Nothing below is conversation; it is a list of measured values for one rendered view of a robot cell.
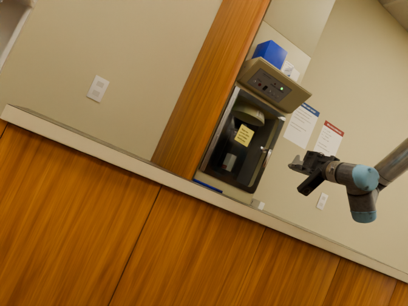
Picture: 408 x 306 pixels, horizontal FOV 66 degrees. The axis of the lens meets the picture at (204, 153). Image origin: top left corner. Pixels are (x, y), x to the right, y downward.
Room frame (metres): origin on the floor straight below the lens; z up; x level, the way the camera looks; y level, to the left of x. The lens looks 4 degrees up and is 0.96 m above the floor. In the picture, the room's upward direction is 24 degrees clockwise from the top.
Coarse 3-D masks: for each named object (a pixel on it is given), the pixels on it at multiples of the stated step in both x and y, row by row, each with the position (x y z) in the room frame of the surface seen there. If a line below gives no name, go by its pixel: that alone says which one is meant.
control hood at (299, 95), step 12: (252, 60) 1.29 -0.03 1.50; (264, 60) 1.25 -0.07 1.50; (240, 72) 1.34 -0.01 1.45; (252, 72) 1.29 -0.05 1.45; (276, 72) 1.29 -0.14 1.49; (288, 84) 1.33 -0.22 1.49; (300, 84) 1.34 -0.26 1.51; (264, 96) 1.39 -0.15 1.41; (288, 96) 1.38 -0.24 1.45; (300, 96) 1.38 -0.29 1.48; (288, 108) 1.43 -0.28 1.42
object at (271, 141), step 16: (240, 96) 1.35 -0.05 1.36; (240, 112) 1.37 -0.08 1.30; (256, 112) 1.40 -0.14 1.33; (272, 112) 1.43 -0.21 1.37; (224, 128) 1.35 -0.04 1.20; (256, 128) 1.41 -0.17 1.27; (272, 128) 1.45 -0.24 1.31; (224, 144) 1.36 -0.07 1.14; (240, 144) 1.39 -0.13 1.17; (256, 144) 1.43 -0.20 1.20; (272, 144) 1.46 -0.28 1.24; (224, 160) 1.37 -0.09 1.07; (240, 160) 1.41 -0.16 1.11; (256, 160) 1.44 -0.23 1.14; (224, 176) 1.39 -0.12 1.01; (240, 176) 1.42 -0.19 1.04; (256, 176) 1.45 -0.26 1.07
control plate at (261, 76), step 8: (256, 72) 1.29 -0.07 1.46; (264, 72) 1.29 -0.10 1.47; (248, 80) 1.32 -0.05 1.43; (256, 80) 1.32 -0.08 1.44; (264, 80) 1.32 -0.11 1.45; (272, 80) 1.32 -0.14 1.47; (256, 88) 1.35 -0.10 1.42; (272, 88) 1.35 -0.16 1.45; (288, 88) 1.35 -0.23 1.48; (272, 96) 1.38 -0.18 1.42; (280, 96) 1.38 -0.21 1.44
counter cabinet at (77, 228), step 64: (0, 128) 0.81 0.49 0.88; (0, 192) 0.83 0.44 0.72; (64, 192) 0.89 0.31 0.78; (128, 192) 0.97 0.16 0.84; (0, 256) 0.86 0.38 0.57; (64, 256) 0.93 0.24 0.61; (128, 256) 1.00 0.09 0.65; (192, 256) 1.09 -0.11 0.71; (256, 256) 1.20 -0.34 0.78; (320, 256) 1.34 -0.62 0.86
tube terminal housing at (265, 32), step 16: (256, 32) 1.35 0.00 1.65; (272, 32) 1.37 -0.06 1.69; (288, 48) 1.42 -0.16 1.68; (304, 64) 1.47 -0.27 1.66; (256, 96) 1.40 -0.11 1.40; (208, 144) 1.34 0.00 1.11; (192, 176) 1.36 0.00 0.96; (208, 176) 1.37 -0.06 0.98; (224, 192) 1.42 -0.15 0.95; (240, 192) 1.45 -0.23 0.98
